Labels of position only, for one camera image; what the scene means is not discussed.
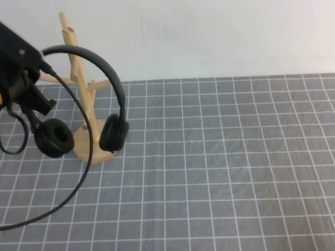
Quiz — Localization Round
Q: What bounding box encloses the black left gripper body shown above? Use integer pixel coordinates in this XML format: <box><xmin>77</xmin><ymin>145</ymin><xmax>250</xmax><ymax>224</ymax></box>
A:
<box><xmin>0</xmin><ymin>51</ymin><xmax>40</xmax><ymax>110</ymax></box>

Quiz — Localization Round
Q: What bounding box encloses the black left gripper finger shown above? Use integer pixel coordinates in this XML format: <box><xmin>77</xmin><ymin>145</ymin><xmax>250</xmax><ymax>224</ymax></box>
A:
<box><xmin>15</xmin><ymin>83</ymin><xmax>58</xmax><ymax>116</ymax></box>
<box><xmin>20</xmin><ymin>106</ymin><xmax>40</xmax><ymax>134</ymax></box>

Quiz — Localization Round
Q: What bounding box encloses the black over-ear headphones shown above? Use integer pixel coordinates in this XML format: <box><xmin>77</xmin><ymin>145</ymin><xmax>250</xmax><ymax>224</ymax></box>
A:
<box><xmin>30</xmin><ymin>44</ymin><xmax>130</xmax><ymax>158</ymax></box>

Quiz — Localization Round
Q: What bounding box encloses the wooden branched headphone stand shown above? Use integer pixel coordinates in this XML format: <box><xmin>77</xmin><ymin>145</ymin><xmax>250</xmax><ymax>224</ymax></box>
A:
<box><xmin>39</xmin><ymin>11</ymin><xmax>124</xmax><ymax>164</ymax></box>

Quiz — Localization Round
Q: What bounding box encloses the grey white-grid tablecloth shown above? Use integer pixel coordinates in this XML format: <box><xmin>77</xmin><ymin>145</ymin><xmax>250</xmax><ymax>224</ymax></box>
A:
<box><xmin>0</xmin><ymin>74</ymin><xmax>335</xmax><ymax>251</ymax></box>

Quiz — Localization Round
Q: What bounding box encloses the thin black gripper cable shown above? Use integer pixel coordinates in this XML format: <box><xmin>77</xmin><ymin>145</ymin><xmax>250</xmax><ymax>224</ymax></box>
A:
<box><xmin>0</xmin><ymin>103</ymin><xmax>30</xmax><ymax>155</ymax></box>

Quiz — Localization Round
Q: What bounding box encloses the thick black camera cable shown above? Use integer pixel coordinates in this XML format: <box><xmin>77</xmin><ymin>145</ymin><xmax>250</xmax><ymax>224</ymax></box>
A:
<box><xmin>0</xmin><ymin>62</ymin><xmax>94</xmax><ymax>231</ymax></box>

